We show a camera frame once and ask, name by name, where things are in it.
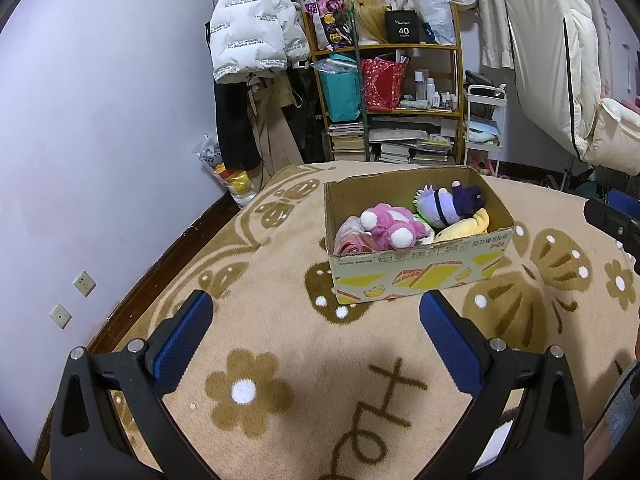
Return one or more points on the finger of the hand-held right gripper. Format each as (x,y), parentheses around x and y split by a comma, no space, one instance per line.
(615,227)
(625,205)

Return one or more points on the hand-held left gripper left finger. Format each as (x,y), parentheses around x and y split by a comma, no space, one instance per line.
(182,345)

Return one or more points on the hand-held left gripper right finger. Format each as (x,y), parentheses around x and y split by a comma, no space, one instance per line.
(452,345)

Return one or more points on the cardboard box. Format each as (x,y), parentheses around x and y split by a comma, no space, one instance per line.
(425,270)

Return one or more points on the yellow dog plush toy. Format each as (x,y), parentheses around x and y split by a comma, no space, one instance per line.
(465,227)

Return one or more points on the pink plush toy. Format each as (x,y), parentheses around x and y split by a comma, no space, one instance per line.
(395,225)

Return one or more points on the purple doll plush toy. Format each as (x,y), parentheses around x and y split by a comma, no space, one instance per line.
(442,205)

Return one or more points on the pink plastic bag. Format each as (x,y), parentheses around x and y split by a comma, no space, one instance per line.
(350,240)

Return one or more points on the white trolley cart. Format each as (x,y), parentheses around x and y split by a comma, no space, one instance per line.
(485,135)

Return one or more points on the white folded mattress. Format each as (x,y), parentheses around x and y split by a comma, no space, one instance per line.
(545,60)

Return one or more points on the clear bag of toys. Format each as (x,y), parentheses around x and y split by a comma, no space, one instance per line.
(227,175)

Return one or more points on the person's grey pants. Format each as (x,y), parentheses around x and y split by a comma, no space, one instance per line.
(620,420)

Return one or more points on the pile of books and papers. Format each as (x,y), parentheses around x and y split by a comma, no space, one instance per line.
(415,145)

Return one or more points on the wooden shelf with clutter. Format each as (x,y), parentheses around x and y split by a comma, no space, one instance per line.
(457,85)

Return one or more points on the row of cosmetic bottles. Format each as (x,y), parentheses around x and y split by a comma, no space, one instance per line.
(437,97)

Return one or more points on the black hanging garment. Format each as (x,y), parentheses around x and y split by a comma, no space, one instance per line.
(235,125)

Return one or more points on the stack of books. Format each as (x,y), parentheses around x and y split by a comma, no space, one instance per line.
(347,142)

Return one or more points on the beige hanging coat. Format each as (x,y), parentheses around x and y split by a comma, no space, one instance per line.
(275,130)

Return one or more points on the green pole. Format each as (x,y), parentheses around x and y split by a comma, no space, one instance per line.
(364,110)

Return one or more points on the black hanging coat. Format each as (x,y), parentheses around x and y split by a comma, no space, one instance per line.
(307,120)

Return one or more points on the red shopping bag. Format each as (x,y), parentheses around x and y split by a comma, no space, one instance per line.
(382,85)

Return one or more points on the white plastic bag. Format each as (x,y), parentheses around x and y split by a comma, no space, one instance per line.
(435,5)

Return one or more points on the teal shopping bag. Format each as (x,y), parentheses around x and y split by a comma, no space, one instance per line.
(340,92)

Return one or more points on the black gift box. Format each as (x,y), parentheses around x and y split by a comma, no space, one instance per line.
(402,26)

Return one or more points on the blonde wig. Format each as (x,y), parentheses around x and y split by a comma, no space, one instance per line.
(372,22)

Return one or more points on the white puffer jacket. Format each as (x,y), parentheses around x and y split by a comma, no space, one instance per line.
(250,25)

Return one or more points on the printed cartoon bag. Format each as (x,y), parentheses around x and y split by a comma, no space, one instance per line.
(330,20)

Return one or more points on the white wall socket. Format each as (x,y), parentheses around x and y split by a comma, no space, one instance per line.
(60,316)
(84,284)

